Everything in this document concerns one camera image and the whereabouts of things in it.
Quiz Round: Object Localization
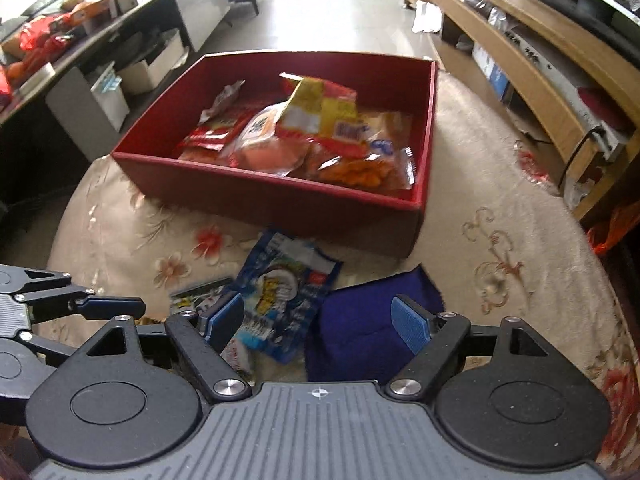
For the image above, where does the silver and red packet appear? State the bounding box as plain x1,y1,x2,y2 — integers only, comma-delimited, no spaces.
199,80,247,126

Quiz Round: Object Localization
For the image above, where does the white and blue box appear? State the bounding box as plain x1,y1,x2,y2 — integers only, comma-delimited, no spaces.
471,42,513,98

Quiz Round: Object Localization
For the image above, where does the red fabric item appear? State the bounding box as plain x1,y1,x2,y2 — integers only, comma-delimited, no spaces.
577,87,631,131

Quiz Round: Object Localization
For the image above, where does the white power strip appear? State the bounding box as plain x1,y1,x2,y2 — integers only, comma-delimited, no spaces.
505,27,632,162

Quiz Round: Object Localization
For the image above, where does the blue snack packet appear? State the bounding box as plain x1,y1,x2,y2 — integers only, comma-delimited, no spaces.
232,230,343,365

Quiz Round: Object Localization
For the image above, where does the white paper bag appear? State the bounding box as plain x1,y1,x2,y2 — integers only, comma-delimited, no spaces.
412,0,443,33

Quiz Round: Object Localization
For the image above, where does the pale snack packet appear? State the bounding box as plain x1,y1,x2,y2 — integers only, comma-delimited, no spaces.
360,110,413,156

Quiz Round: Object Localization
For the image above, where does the white tray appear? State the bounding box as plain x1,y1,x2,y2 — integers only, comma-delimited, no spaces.
20,62,56,93

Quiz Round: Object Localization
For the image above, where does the white and red packet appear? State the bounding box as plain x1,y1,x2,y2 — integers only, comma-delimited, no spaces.
220,342,257,383

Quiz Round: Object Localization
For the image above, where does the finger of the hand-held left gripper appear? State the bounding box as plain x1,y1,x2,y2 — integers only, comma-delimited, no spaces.
20,331,68,368
14,268,147,322

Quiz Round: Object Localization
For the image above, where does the white storage box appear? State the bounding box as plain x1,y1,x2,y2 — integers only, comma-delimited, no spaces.
89,62,131,131

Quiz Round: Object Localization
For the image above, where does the orange cardboard box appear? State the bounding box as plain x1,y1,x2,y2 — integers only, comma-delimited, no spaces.
70,0,118,23

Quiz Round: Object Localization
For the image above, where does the red snack packet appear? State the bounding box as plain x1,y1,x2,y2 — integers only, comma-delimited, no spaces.
177,110,251,166

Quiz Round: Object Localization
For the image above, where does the dark coffee table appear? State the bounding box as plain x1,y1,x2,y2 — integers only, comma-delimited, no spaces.
0,0,231,196

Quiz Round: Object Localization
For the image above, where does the dark blue cloth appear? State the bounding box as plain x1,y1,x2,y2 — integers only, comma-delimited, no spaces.
305,265,445,386

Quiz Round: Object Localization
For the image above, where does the floral beige tablecloth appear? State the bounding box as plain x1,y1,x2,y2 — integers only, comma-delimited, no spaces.
47,72,626,461

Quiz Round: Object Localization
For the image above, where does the clear orange snack packet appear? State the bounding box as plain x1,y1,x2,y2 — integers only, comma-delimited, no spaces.
305,145,417,192

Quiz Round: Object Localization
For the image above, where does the red plastic bag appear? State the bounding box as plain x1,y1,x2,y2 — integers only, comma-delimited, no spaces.
17,15,76,53

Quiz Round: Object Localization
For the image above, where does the red cardboard box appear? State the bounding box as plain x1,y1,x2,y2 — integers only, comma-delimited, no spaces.
111,51,439,259

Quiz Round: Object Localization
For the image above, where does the yellow snack packet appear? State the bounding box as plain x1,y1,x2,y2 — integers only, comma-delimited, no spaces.
277,76,371,156

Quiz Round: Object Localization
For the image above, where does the orange plastic bag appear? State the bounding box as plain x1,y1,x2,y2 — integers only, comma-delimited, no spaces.
586,205,640,256

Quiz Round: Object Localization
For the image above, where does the wooden tv stand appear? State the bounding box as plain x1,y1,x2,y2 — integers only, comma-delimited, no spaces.
395,0,640,221

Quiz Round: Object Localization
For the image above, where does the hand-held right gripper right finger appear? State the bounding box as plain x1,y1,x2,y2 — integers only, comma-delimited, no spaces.
384,294,549,402

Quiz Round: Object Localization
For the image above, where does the white open cardboard box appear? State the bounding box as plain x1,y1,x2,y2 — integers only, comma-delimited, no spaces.
120,30,188,93

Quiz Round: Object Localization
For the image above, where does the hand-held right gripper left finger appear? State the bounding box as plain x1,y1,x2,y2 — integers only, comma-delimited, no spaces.
86,291,252,402

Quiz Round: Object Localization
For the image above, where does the pink sausage packet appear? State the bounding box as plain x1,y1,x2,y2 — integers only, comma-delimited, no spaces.
232,105,311,176

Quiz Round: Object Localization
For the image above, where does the black cable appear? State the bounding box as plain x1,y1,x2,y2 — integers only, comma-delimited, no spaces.
557,127,608,188

